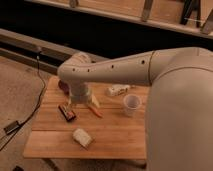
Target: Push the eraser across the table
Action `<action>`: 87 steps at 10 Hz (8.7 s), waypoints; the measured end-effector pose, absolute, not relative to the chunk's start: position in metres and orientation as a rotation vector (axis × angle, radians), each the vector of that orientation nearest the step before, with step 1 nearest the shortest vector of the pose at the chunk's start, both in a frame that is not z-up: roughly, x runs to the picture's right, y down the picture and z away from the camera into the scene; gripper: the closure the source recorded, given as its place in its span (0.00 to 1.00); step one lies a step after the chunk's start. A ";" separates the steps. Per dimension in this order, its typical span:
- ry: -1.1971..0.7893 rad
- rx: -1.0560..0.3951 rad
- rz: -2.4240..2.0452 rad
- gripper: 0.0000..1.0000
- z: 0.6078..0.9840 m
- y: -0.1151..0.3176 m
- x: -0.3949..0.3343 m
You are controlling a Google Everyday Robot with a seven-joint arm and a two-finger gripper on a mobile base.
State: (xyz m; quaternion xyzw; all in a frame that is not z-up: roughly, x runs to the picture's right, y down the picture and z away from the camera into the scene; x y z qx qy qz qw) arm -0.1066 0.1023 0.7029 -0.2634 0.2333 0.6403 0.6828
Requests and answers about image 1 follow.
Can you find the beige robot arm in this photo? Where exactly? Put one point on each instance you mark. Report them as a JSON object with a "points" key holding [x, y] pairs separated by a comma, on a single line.
{"points": [[179, 109]]}

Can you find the clear plastic cup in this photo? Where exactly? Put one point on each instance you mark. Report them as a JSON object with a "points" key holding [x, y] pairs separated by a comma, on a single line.
{"points": [[131, 104]]}

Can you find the black power adapter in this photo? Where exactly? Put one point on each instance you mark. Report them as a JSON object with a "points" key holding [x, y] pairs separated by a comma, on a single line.
{"points": [[11, 127]]}

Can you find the white sponge block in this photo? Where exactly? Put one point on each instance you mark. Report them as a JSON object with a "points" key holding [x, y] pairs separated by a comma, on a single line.
{"points": [[82, 137]]}

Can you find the wooden table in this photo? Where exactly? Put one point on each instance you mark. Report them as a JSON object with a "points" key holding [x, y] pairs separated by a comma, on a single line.
{"points": [[115, 135]]}

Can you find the beige cylindrical gripper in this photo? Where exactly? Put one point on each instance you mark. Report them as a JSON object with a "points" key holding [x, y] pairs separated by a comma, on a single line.
{"points": [[81, 93]]}

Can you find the orange toy carrot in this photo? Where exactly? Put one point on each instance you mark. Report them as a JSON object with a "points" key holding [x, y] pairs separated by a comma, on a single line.
{"points": [[95, 111]]}

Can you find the dark red bowl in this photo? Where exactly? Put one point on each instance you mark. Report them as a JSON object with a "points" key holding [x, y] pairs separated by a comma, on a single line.
{"points": [[64, 87]]}

